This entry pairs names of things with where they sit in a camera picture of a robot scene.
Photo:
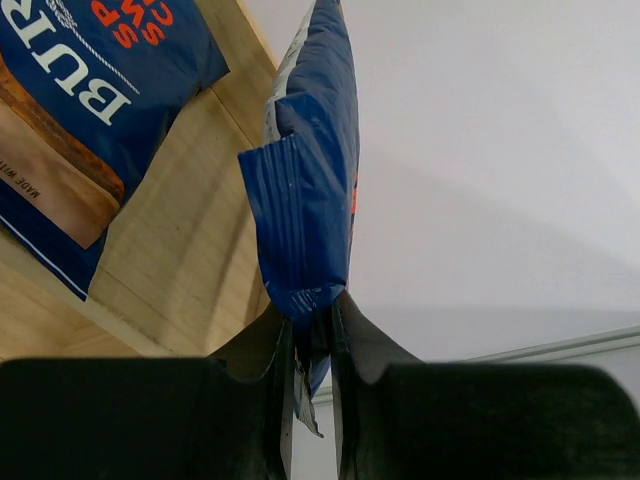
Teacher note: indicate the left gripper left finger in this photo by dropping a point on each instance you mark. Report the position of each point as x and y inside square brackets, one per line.
[224, 416]

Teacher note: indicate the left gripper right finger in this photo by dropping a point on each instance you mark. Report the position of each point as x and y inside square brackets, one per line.
[398, 417]

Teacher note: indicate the Burts spicy chilli bag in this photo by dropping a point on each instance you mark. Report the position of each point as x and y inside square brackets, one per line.
[302, 187]
[89, 92]

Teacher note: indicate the wooden two-tier shelf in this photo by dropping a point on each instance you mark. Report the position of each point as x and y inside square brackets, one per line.
[178, 274]

